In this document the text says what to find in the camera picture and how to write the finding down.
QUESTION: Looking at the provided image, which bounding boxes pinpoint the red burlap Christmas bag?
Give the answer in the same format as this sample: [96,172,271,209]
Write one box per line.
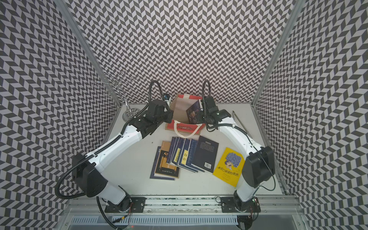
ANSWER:
[165,94,205,139]

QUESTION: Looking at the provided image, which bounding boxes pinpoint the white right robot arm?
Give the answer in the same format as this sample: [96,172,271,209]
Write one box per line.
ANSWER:
[202,96,275,212]

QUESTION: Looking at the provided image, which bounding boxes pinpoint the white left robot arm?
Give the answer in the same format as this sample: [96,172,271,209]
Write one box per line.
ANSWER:
[55,99,173,212]

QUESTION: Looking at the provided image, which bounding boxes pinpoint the stainless steel kitchen tongs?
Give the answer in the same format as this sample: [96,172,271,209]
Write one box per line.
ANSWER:
[232,111,253,138]

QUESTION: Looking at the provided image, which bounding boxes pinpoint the blue book yellow label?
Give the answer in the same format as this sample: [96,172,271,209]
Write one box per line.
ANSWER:
[169,137,204,173]

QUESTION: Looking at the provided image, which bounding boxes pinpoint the dark grey back-cover book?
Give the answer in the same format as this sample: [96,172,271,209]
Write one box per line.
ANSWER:
[192,136,219,173]

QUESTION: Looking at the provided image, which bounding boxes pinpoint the brown cover book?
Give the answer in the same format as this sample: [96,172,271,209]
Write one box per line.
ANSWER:
[154,141,179,180]

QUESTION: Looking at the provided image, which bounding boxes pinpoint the yellow book blue illustration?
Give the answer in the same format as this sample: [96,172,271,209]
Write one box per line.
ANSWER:
[213,148,245,187]

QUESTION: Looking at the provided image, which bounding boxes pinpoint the blue book under brown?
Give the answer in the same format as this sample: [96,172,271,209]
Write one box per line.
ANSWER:
[150,146,175,181]

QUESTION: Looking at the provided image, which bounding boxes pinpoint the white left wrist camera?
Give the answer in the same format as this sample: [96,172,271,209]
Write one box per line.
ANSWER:
[163,94,171,104]

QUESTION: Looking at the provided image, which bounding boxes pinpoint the chrome wire jewelry stand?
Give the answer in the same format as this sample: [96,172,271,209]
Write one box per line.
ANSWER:
[93,70,139,122]

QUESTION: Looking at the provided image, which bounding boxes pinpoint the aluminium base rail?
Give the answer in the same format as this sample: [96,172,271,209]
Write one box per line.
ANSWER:
[56,195,309,230]

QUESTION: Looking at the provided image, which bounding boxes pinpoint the right aluminium corner post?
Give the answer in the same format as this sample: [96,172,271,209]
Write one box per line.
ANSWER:
[251,0,306,107]

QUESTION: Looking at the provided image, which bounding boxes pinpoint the aluminium corner frame post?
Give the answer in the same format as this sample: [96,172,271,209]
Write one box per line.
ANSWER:
[54,0,121,107]

